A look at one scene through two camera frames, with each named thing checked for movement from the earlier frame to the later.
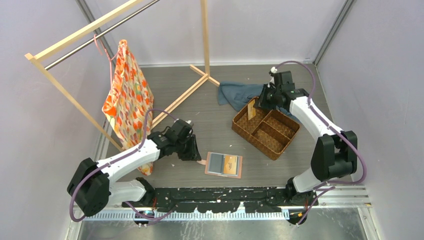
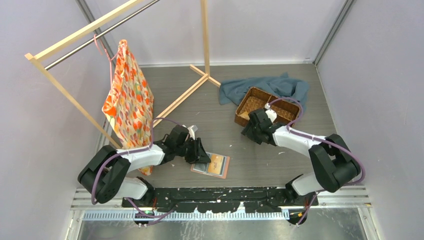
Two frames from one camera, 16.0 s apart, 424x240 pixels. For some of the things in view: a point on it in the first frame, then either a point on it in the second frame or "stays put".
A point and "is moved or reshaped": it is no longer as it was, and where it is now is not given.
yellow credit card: [230, 164] → [215, 165]
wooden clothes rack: [46, 49] stays put
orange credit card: [251, 112] → [245, 115]
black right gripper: [261, 102] → [247, 130]
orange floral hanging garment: [129, 102] stays put
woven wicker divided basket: [268, 132] is moved or reshaped
